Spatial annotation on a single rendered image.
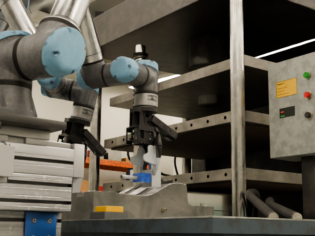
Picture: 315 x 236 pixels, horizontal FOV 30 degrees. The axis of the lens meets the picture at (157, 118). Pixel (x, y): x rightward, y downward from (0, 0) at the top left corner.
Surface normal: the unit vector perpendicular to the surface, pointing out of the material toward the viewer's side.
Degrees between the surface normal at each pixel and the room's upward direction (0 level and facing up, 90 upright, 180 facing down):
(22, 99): 72
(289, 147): 90
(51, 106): 90
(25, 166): 90
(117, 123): 90
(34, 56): 111
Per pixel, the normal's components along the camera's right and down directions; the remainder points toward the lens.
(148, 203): 0.60, -0.15
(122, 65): -0.50, -0.18
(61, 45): 0.83, 0.02
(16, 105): 0.47, -0.45
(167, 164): -0.72, -0.14
